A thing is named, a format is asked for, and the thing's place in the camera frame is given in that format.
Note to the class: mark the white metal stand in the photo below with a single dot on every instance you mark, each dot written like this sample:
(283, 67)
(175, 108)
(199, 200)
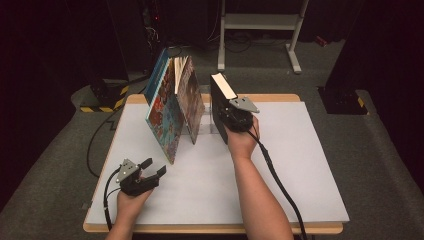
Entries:
(260, 21)

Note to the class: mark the wooden table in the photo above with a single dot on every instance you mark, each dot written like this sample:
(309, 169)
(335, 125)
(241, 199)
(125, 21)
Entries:
(276, 97)

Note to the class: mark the small red object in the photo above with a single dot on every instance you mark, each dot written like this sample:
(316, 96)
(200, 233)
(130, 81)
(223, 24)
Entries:
(321, 41)

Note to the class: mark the dark blue picture book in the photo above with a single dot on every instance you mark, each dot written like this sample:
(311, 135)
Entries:
(156, 76)

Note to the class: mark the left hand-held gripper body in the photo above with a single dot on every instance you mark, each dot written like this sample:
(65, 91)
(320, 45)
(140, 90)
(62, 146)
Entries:
(133, 183)

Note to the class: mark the black book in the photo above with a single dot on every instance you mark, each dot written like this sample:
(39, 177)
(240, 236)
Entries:
(218, 100)

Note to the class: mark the light blue picture book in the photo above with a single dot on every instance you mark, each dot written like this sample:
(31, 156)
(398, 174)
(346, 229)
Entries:
(165, 116)

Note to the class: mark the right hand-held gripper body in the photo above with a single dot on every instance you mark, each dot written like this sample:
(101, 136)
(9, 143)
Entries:
(238, 115)

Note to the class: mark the black yellow striped stand base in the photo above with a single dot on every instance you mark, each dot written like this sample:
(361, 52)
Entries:
(106, 100)

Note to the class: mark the clear acrylic book rack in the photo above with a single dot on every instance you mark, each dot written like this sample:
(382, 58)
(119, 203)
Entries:
(206, 126)

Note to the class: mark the white table mat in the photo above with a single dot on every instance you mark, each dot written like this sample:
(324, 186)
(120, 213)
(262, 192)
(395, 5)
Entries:
(206, 186)

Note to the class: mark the person's right hand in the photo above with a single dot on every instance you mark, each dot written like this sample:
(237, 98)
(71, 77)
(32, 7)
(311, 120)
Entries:
(241, 143)

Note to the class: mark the person's left hand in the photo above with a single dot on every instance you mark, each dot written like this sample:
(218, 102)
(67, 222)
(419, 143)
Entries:
(131, 206)

